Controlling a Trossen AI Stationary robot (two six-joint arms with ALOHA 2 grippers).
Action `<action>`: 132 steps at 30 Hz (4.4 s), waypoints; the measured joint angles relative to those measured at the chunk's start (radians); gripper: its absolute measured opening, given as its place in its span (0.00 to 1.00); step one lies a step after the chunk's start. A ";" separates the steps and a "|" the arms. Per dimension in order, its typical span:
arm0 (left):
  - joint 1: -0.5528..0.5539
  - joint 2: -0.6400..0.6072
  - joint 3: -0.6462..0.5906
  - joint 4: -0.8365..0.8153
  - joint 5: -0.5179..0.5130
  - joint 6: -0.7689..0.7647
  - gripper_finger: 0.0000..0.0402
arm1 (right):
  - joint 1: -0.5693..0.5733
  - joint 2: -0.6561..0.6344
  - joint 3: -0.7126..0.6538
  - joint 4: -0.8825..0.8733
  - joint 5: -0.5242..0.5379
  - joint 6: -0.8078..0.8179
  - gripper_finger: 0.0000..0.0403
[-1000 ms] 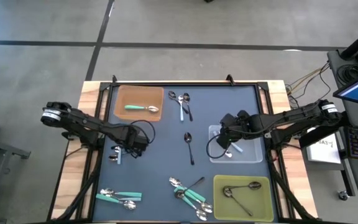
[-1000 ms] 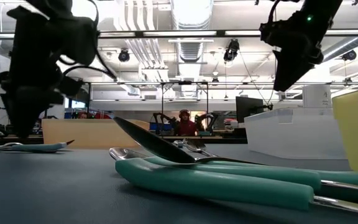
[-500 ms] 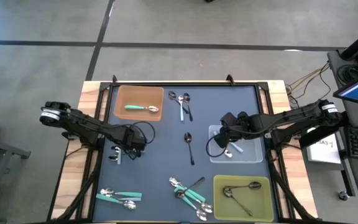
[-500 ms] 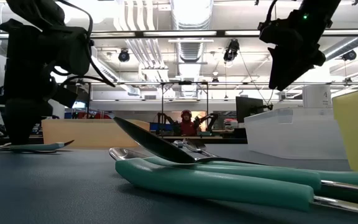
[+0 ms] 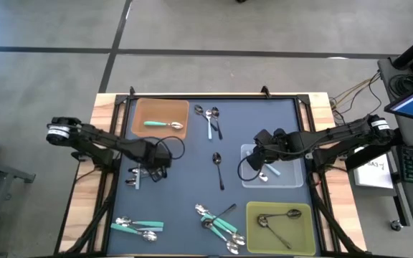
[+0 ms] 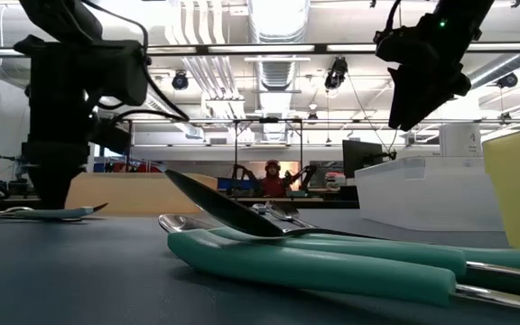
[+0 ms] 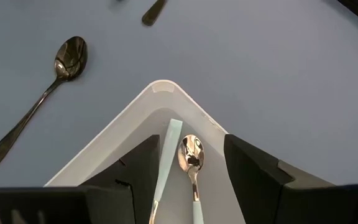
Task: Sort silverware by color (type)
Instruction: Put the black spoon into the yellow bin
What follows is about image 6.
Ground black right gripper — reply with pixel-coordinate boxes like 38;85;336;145
388;26;480;132

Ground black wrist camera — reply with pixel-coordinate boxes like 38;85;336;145
99;40;149;108
374;25;423;64

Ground green-handled metal spoon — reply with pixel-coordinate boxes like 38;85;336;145
158;214;520;279

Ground black overhead frame beam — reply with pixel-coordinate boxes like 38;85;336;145
0;42;520;57

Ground person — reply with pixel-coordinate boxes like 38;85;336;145
259;159;291;199

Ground white column with sign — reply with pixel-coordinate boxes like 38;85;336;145
439;124;483;158

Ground thin black metal frame stand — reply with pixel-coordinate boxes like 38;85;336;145
124;116;520;177

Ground orange translucent plastic bin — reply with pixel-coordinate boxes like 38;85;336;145
64;172;219;216

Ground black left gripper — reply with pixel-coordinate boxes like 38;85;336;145
14;39;101;209

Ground slanted silver ceiling duct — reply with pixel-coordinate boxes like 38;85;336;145
467;52;520;89

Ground white translucent plastic bin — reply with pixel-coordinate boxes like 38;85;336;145
354;156;505;233

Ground light blue-handled fork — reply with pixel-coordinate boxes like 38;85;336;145
14;202;109;221

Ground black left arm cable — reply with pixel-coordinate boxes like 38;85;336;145
81;0;192;124

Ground dark shiny metal spoon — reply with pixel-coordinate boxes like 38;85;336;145
164;170;423;245

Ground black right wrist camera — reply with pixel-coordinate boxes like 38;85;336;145
374;25;423;64

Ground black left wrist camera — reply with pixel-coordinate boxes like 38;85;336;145
99;40;149;108

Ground black computer monitor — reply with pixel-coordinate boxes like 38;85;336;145
342;139;385;180

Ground black ceiling spotlight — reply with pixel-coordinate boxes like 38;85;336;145
497;71;520;89
324;56;349;90
171;70;190;91

